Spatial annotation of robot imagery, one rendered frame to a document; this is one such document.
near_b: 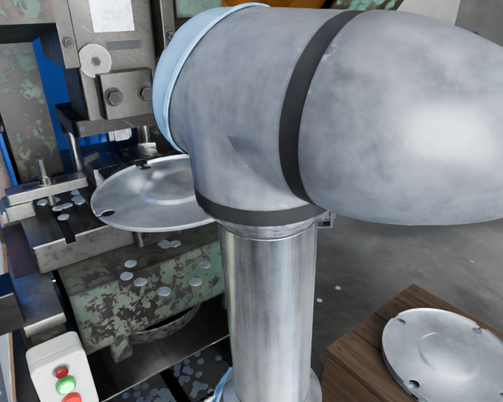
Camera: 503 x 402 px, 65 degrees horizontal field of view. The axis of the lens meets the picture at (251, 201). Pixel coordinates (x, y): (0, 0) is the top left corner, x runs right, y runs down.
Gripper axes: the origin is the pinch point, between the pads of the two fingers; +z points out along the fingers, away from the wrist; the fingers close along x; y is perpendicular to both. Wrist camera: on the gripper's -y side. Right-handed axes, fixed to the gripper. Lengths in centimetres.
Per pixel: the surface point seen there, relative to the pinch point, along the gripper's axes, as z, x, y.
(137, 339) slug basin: 30, 40, -5
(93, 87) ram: 26.6, -17.0, -11.0
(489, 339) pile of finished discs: -54, 48, -10
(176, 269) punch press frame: 15.6, 17.8, -2.1
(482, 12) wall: -174, 0, -298
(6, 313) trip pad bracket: 36.2, 10.1, 16.9
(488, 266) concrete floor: -97, 89, -87
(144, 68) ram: 18.3, -18.8, -16.0
